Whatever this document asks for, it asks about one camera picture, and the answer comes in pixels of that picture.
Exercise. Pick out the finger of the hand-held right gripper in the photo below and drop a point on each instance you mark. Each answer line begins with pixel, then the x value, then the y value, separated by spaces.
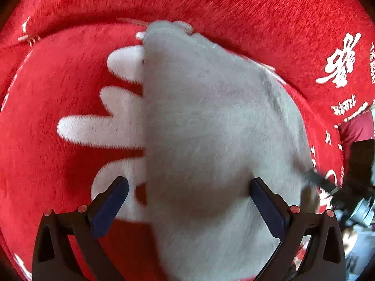
pixel 319 181

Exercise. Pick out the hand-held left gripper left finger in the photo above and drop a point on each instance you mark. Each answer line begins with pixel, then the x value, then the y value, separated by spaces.
pixel 110 205

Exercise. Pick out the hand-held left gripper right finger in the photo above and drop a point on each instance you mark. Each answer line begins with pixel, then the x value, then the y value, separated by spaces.
pixel 268 210

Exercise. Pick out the grey knit garment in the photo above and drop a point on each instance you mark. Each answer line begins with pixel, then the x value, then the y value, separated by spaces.
pixel 211 128

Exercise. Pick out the light blue cloth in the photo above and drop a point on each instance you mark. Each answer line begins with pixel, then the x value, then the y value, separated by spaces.
pixel 361 254

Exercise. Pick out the red printed blanket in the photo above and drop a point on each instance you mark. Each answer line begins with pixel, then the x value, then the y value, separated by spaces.
pixel 73 64

